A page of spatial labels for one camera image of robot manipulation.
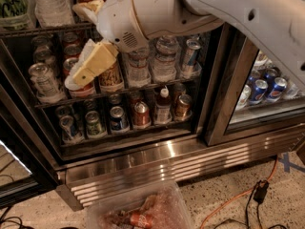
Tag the green La Croix can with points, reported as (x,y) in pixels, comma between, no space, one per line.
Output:
(17,15)

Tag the dark blue can bottom shelf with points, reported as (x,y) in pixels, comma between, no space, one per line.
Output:
(119,121)

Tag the red can bottom shelf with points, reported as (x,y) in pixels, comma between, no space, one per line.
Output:
(141,115)

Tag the open glass fridge door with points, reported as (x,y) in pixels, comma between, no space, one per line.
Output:
(24,172)

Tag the clear plastic bin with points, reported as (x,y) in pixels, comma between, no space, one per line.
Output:
(162,200)

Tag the clear water bottle left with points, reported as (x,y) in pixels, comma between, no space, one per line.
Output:
(138,70)

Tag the clear water bottle right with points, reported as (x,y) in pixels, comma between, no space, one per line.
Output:
(163,67)

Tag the white can right compartment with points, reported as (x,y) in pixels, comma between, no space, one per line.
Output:
(242,101)

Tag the blue pepsi can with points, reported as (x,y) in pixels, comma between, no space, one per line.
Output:
(259,88)
(276,89)

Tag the clear water bottle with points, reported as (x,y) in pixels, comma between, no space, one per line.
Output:
(138,70)
(163,67)

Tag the silver blue energy drink can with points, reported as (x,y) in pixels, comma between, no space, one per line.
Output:
(190,52)

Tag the black power adapter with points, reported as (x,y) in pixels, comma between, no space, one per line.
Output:
(260,191)

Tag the red Coca-Cola can middle front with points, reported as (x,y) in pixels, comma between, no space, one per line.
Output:
(84,92)

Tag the green can bottom shelf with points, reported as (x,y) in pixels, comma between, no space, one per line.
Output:
(94,126)

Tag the blue silver can bottom left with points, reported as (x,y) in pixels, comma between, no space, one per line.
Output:
(71,133)

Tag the brown drink bottle white cap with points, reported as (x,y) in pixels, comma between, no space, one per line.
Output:
(162,108)

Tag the copper can bottom shelf right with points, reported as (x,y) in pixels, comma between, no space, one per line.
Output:
(183,106)

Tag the orange can middle shelf front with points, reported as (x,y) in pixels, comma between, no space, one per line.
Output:
(111,80)

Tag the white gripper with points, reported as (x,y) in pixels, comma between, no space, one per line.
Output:
(118,19)

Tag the silver can shelf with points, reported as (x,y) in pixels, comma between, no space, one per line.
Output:
(47,57)
(48,88)

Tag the silver can middle shelf front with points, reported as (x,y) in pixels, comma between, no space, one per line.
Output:
(48,88)

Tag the closed glass fridge door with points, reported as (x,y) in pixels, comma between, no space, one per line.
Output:
(243,64)

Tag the blue Pepsi can left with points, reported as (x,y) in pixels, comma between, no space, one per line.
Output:
(259,88)

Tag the red Coca-Cola can in bin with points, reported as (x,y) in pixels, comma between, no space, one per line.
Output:
(141,220)

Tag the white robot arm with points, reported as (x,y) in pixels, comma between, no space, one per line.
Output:
(277,27)

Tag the blue Pepsi can right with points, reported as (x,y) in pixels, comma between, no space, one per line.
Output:
(276,89)

